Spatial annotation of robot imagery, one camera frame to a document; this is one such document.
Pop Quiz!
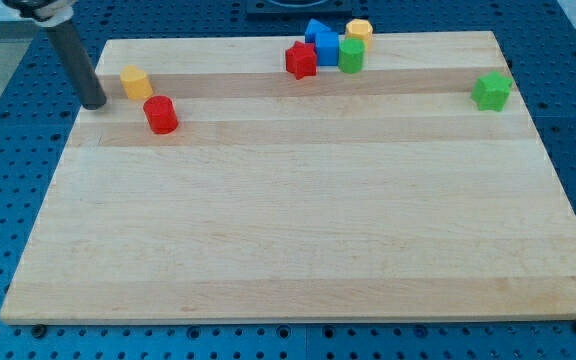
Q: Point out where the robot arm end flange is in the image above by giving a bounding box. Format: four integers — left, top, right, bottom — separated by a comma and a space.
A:
1, 0, 77, 27

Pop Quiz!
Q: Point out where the yellow heart block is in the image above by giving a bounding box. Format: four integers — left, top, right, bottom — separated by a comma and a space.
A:
120, 65, 154, 100

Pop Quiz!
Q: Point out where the wooden board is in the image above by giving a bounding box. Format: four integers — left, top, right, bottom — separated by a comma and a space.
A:
0, 31, 576, 325

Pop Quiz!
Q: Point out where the red star block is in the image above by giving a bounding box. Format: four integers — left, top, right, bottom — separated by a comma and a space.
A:
285, 41, 317, 80

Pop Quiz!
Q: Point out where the blue cube block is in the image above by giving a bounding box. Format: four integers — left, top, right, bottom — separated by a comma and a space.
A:
314, 32, 339, 66

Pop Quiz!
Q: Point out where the red cylinder block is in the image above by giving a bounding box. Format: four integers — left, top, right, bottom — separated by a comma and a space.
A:
143, 95, 179, 134

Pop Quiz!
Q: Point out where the green cylinder block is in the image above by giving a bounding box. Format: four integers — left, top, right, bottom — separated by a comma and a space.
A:
338, 38, 365, 74

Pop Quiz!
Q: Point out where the blue triangle block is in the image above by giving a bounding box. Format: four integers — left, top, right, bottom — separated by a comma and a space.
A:
304, 19, 331, 43

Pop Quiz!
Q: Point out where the yellow hexagon block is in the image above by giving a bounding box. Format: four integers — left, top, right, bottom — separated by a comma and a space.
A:
345, 19, 373, 49

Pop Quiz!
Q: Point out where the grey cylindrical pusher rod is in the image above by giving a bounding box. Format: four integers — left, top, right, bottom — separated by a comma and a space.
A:
46, 20, 107, 110

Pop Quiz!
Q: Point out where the green star block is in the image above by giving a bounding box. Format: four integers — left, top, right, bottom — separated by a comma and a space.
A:
471, 71, 513, 112

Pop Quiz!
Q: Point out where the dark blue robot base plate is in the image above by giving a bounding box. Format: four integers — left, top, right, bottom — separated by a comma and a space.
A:
245, 0, 353, 17

